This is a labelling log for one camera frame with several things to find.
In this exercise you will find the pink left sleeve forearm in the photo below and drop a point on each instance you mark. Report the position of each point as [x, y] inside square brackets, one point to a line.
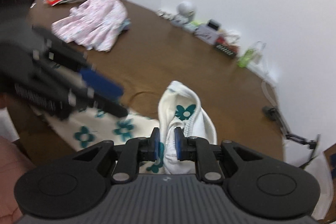
[13, 165]

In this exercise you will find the green liquid bottle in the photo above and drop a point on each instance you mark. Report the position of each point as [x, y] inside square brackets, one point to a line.
[252, 54]

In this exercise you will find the white robot figurine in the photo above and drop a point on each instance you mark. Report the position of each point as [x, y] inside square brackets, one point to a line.
[185, 14]

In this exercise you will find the white letter ornament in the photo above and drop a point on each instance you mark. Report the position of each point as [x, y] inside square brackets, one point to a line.
[165, 15]

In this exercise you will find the white tin box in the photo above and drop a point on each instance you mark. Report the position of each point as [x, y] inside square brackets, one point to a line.
[206, 34]

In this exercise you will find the red black tissue box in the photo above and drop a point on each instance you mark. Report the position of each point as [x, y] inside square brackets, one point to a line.
[228, 44]

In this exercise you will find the black small box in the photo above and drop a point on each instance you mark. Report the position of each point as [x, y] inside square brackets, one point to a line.
[213, 24]

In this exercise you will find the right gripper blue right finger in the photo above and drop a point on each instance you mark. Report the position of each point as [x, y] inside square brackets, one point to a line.
[204, 155]

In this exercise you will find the white power strip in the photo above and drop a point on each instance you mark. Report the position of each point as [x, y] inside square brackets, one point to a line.
[262, 72]

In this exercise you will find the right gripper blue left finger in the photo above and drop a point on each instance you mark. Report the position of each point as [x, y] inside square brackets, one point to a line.
[131, 154]

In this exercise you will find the black articulated desk stand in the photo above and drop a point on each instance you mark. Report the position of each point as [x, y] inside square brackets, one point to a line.
[273, 114]

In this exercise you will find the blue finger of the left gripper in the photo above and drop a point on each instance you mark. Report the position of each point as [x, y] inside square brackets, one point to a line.
[112, 108]
[102, 87]

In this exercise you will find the pink floral garment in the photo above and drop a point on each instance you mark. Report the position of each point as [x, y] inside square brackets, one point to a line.
[95, 24]

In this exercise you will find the green white small box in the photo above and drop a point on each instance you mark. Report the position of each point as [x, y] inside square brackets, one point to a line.
[191, 26]

